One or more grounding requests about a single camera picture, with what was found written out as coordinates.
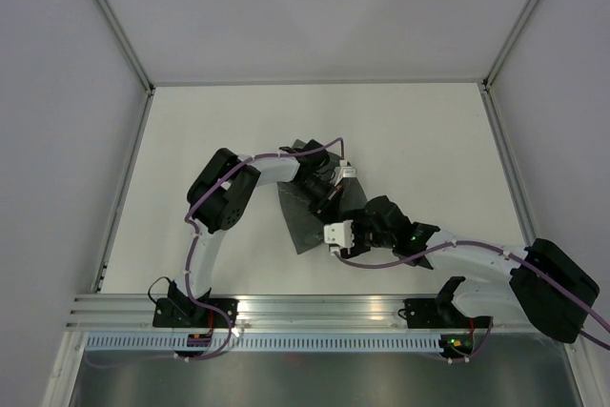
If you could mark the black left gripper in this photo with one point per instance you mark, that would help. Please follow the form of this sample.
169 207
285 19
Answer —
323 206

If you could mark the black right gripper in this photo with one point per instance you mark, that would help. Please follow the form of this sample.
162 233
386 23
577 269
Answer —
357 245

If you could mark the grey cloth napkin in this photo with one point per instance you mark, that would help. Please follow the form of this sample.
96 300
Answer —
306 230

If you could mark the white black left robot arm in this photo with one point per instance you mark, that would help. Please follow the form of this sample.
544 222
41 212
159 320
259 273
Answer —
220 195

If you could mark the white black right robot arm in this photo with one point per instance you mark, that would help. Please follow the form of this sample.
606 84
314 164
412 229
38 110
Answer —
539 284

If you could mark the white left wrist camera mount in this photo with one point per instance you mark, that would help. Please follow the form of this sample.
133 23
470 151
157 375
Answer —
344 170

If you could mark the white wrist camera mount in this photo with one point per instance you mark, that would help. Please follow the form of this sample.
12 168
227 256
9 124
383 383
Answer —
339 237
344 170

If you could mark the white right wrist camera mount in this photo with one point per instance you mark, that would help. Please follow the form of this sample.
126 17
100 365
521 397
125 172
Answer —
339 237

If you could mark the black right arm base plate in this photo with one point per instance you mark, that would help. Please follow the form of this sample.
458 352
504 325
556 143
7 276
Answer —
445 314

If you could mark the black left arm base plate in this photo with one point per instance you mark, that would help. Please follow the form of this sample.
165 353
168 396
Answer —
175 310

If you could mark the aluminium front rail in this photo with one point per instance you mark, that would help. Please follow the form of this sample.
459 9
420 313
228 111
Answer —
290 313

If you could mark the white slotted cable duct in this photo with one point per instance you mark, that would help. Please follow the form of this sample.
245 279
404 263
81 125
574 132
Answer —
267 342

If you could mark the aluminium right frame post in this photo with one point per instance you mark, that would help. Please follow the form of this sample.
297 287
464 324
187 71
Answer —
518 28

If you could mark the aluminium frame post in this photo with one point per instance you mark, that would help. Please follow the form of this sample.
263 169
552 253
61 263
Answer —
124 44
518 28

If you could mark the aluminium left frame post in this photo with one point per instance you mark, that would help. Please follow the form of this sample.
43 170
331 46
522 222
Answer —
124 44

